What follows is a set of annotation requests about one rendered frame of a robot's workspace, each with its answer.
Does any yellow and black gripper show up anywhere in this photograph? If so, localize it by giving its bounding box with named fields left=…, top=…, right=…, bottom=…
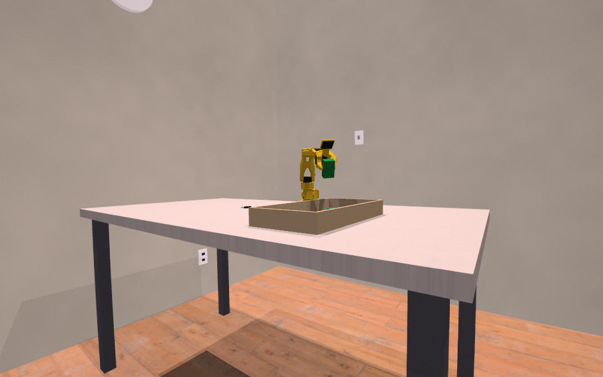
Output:
left=315, top=139, right=336, bottom=170

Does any green box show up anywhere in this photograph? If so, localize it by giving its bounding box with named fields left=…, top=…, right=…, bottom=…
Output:
left=322, top=158, right=335, bottom=178

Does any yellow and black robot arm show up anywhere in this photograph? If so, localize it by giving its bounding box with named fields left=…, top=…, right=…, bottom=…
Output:
left=300, top=148, right=322, bottom=201

